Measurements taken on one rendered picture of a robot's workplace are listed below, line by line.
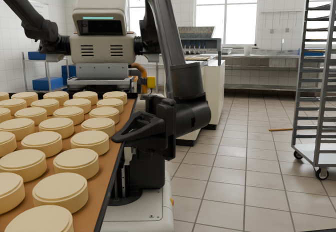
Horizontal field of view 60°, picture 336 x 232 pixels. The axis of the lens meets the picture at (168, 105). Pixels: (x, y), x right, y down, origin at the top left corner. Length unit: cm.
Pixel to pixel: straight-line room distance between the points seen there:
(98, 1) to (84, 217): 106
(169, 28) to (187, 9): 623
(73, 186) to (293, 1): 665
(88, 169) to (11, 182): 8
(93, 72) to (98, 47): 11
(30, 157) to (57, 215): 12
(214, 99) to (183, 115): 327
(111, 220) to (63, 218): 128
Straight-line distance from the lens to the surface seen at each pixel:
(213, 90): 375
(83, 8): 126
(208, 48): 374
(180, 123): 49
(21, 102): 61
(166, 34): 69
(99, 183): 34
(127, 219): 154
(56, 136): 43
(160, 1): 75
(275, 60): 615
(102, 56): 129
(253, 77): 678
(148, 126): 44
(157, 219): 152
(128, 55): 128
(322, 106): 260
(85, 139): 40
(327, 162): 281
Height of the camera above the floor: 112
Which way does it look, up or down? 12 degrees down
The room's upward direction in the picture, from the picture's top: straight up
